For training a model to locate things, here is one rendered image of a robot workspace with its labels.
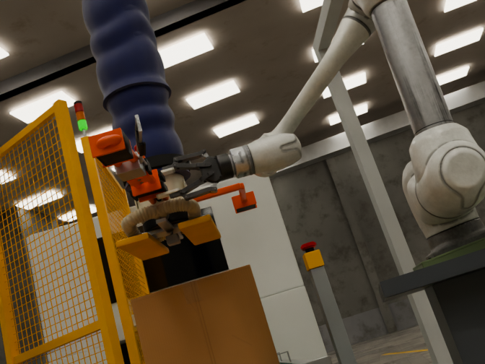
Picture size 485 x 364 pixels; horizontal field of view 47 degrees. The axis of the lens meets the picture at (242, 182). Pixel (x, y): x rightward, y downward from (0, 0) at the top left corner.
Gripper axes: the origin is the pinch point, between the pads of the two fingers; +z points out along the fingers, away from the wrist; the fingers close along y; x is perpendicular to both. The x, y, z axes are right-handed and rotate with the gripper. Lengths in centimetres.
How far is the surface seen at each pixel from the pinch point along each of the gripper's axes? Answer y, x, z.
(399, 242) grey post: 3, 301, -163
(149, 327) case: 35.5, 26.9, 17.4
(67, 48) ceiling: -543, 724, 134
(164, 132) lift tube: -21.7, 14.1, -3.9
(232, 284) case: 30.1, 26.6, -11.6
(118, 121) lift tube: -30.3, 15.3, 10.0
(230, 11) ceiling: -541, 735, -172
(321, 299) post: 40, 75, -46
